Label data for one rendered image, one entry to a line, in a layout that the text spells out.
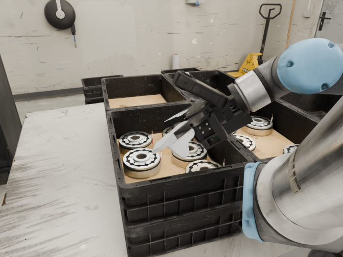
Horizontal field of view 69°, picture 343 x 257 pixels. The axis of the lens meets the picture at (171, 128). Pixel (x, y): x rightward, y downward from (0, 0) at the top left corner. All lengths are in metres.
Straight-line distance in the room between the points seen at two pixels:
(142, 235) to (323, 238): 0.38
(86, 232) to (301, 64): 0.63
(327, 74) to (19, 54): 3.79
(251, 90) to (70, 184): 0.66
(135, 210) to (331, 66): 0.43
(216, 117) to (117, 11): 3.51
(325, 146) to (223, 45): 4.53
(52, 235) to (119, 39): 3.45
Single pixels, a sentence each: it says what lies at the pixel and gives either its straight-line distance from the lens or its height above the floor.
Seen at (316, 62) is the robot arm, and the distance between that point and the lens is 0.39.
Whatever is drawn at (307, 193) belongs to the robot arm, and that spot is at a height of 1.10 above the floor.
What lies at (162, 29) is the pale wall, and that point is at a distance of 4.15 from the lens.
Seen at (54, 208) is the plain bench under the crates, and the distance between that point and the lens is 0.85.
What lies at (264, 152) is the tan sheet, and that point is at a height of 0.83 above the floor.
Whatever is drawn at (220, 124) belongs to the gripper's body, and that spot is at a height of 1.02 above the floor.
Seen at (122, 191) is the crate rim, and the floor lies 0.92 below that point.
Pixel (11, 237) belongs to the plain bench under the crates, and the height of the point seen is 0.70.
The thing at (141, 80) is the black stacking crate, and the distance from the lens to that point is 1.23.
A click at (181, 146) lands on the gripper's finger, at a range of 0.49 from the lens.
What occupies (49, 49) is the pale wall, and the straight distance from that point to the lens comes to 3.92.
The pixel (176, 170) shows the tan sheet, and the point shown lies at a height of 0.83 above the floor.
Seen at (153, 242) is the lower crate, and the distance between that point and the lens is 0.62.
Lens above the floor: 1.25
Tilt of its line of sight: 27 degrees down
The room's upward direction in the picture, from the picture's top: straight up
